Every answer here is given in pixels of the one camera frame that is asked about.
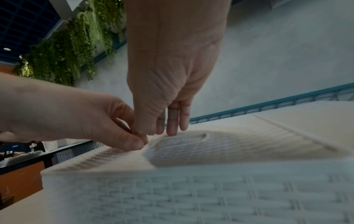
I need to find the person's left hand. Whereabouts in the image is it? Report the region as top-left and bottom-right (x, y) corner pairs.
(46, 83), (149, 151)

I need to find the person's right hand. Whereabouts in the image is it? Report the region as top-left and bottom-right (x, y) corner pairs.
(125, 0), (233, 137)

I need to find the white tissue box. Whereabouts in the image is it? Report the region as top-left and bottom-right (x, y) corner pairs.
(39, 114), (354, 224)

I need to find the person's left forearm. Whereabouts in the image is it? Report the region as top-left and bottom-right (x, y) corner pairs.
(0, 72), (54, 142)

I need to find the orange cabinet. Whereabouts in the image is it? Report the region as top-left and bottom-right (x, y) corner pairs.
(0, 162), (46, 209)

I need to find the blue mesh fence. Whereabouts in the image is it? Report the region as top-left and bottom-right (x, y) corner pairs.
(52, 82), (354, 165)

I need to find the green plant wall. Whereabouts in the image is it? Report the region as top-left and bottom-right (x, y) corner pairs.
(13, 0), (127, 87)

